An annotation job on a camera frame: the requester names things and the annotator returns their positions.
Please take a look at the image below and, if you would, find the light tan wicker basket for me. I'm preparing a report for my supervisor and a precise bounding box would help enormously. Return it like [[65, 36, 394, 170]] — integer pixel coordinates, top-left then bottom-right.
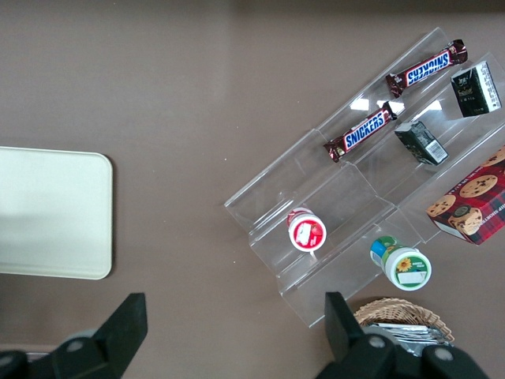
[[352, 297, 456, 344]]

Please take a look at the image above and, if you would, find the Snickers chocolate bar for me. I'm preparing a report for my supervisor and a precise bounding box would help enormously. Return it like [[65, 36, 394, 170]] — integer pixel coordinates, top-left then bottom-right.
[[323, 99, 398, 163], [385, 39, 469, 100]]

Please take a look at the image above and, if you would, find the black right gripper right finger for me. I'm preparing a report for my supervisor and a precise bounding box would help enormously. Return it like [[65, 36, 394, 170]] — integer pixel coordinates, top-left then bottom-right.
[[314, 291, 420, 379]]

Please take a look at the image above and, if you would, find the green lid yogurt cup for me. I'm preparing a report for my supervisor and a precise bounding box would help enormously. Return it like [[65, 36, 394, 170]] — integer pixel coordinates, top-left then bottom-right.
[[369, 235, 432, 292]]

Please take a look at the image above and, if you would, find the red plaid cookie box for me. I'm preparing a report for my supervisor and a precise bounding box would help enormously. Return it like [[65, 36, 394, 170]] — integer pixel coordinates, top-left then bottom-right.
[[426, 144, 505, 246]]

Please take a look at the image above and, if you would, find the cream rectangular serving tray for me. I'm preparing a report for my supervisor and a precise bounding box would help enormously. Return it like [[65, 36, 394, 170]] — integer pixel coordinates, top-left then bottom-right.
[[0, 145, 114, 282]]

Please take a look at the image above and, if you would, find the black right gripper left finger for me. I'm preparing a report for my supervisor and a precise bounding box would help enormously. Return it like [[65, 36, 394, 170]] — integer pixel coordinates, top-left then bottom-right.
[[50, 291, 149, 379]]

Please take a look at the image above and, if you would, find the clear acrylic step riser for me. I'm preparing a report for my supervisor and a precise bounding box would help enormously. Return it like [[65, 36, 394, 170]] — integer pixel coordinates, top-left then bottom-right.
[[223, 126, 421, 329], [314, 26, 505, 246]]

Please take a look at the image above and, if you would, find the small black carton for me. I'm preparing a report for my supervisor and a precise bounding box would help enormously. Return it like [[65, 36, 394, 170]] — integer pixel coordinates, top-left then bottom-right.
[[394, 119, 450, 165], [450, 60, 504, 118]]

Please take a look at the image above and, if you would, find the silver foil tray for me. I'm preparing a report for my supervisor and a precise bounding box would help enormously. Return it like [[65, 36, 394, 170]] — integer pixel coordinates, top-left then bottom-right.
[[361, 322, 455, 358]]

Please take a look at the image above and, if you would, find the red lid yogurt cup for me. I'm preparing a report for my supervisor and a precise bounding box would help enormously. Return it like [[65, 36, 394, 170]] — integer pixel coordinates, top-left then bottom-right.
[[286, 206, 328, 253]]

